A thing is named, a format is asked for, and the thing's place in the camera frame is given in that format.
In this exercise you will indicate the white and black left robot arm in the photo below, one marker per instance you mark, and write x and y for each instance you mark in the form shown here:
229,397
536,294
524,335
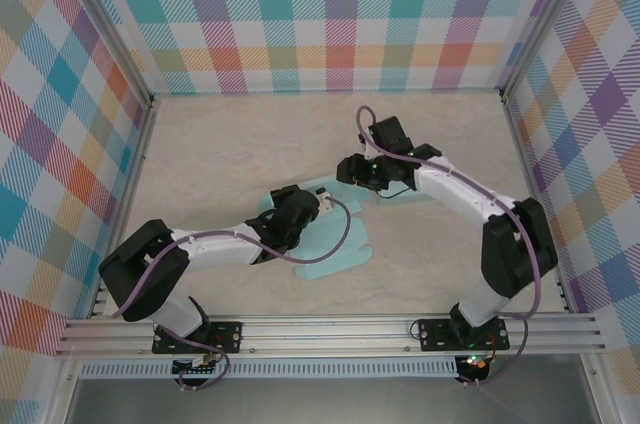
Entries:
215,249

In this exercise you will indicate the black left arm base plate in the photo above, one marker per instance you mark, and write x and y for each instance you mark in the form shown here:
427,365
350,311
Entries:
227,336

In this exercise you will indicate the aluminium side rail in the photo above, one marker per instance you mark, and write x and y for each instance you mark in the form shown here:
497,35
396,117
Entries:
134,179
520,144

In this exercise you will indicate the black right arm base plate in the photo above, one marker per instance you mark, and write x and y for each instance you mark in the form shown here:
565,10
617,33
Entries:
432,334

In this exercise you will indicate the small circuit board with lights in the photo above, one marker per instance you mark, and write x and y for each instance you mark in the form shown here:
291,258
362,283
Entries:
475,363

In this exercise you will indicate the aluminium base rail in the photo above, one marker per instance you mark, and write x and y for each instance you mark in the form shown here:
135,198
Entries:
325,336

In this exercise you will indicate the aluminium frame post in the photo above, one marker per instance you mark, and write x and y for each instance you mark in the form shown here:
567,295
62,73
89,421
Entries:
105,19
543,19

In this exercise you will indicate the grey metal panel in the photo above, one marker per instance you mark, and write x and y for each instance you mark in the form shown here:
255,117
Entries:
325,401

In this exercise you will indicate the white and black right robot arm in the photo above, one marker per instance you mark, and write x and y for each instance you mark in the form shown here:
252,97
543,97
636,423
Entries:
460,189

